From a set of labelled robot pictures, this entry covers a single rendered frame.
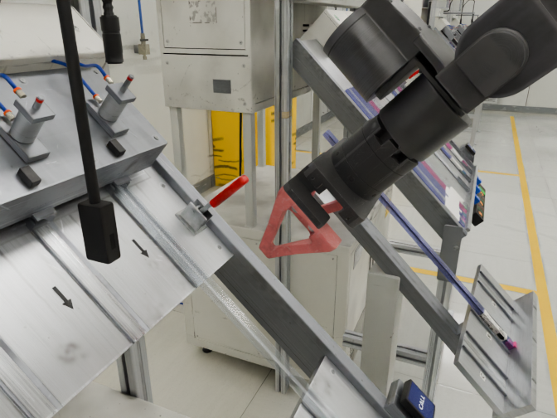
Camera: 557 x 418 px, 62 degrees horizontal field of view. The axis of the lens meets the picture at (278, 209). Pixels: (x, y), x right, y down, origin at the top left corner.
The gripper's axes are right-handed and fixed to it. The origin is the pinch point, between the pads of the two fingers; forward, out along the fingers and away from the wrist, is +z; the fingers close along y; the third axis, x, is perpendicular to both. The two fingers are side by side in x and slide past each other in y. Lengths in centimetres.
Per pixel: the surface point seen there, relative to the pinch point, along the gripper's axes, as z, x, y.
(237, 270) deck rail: 15.9, 0.6, -8.3
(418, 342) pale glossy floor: 71, 80, -131
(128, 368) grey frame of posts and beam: 52, 2, -10
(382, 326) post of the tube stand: 22, 29, -37
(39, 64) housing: 8.7, -30.7, 2.3
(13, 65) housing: 8.6, -30.8, 5.4
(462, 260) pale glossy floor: 62, 90, -216
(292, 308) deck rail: 13.0, 9.0, -8.2
